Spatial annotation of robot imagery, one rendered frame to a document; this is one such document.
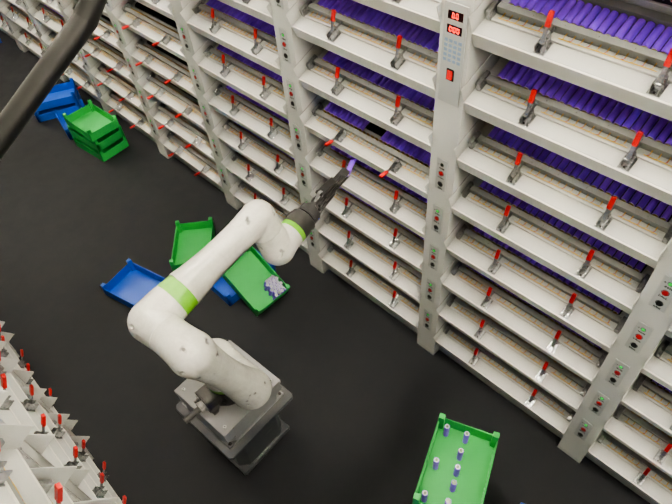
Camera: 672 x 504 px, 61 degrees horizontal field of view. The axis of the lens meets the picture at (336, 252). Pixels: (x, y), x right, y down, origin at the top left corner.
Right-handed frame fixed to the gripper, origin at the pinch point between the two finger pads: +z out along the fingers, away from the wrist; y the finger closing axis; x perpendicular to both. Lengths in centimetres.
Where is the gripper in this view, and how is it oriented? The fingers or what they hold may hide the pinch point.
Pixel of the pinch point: (340, 178)
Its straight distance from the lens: 195.7
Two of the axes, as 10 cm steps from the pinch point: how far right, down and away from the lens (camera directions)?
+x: 8.2, 5.4, -2.0
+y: -1.0, 4.8, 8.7
